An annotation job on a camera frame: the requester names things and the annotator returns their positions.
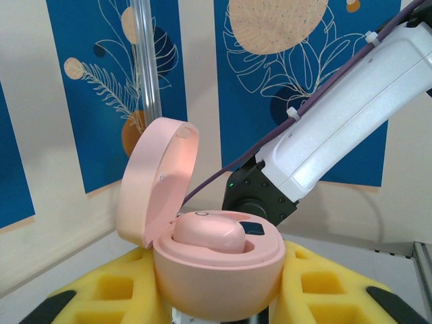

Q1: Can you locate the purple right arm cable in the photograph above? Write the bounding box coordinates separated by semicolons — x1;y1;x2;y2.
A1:
184;0;429;203

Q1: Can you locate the aluminium mounting rail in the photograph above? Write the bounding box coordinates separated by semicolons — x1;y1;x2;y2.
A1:
410;241;432;324

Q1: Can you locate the pink earbud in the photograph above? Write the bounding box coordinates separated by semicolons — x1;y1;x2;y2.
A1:
172;211;246;256

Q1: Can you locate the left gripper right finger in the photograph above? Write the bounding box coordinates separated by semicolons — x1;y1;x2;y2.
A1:
269;239;429;324

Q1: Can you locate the aluminium frame post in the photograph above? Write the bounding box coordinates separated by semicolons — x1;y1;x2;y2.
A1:
130;0;163;119

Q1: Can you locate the pink earbud charging case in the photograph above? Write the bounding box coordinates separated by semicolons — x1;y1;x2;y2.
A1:
115;116;287;318

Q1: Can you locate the aluminium table side rail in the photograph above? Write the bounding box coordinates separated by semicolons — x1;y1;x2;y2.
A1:
369;248;414;259

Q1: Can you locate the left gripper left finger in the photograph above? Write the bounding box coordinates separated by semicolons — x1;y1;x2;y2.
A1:
20;246;176;324

